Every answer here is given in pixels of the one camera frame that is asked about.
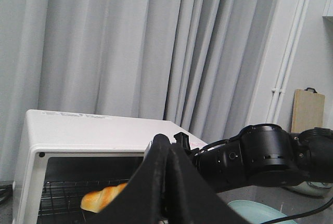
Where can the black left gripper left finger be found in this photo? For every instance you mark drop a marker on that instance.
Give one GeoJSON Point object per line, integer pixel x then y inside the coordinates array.
{"type": "Point", "coordinates": [140, 201]}

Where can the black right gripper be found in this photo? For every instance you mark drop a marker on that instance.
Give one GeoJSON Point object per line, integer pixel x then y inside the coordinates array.
{"type": "Point", "coordinates": [218, 163]}

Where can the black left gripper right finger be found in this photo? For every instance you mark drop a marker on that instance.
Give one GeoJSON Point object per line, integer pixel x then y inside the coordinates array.
{"type": "Point", "coordinates": [188, 198]}

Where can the golden bread roll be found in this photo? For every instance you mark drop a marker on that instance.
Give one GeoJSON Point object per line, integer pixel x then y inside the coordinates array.
{"type": "Point", "coordinates": [96, 201]}

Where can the white Toshiba toaster oven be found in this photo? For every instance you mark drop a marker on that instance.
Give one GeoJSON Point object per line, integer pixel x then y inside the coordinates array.
{"type": "Point", "coordinates": [67, 146]}

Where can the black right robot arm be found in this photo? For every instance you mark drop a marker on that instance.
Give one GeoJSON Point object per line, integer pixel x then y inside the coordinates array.
{"type": "Point", "coordinates": [263, 155]}

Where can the mint green plate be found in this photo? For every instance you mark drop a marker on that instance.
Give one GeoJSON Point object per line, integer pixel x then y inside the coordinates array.
{"type": "Point", "coordinates": [255, 212]}

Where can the white green pot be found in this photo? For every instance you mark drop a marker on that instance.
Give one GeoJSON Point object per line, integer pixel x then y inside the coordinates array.
{"type": "Point", "coordinates": [311, 189]}

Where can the wooden cutting board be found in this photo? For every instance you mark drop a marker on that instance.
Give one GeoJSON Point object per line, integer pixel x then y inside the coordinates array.
{"type": "Point", "coordinates": [308, 110]}

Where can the grey-white curtain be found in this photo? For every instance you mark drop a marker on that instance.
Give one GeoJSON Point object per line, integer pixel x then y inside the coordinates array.
{"type": "Point", "coordinates": [192, 62]}

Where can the wire oven rack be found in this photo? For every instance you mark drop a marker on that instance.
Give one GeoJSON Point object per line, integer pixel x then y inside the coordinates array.
{"type": "Point", "coordinates": [60, 201]}

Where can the white wall pipes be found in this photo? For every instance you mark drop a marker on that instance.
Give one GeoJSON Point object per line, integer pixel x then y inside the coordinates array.
{"type": "Point", "coordinates": [287, 61]}

